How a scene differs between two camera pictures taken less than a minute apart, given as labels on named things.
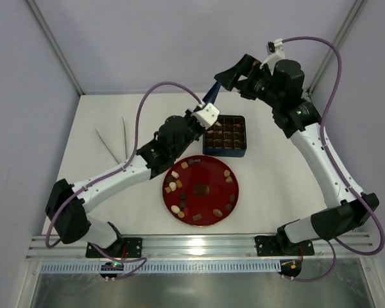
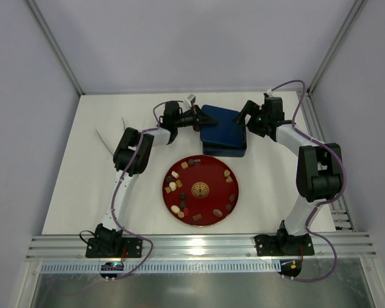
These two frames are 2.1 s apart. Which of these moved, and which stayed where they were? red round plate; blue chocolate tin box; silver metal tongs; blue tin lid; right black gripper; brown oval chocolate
Moved: right black gripper; blue tin lid
Stayed: silver metal tongs; blue chocolate tin box; brown oval chocolate; red round plate
